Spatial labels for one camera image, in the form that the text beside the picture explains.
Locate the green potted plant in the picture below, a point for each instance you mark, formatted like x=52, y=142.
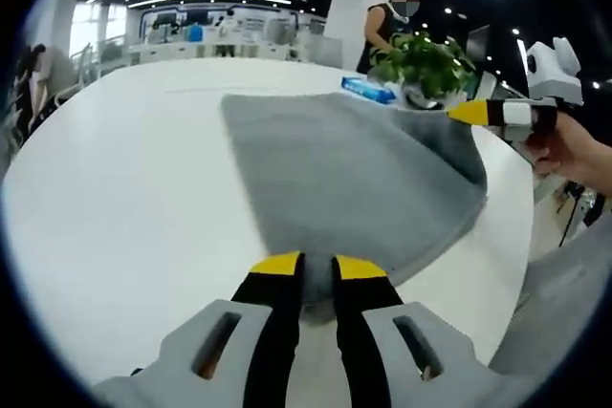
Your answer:
x=425, y=66

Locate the person's right hand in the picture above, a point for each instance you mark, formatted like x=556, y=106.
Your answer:
x=578, y=155

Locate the grey towel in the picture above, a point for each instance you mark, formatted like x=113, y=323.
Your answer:
x=344, y=178

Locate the person's grey clothing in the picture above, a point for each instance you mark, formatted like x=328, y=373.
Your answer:
x=559, y=322

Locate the blue wipes packet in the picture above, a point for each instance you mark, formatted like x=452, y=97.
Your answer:
x=368, y=89

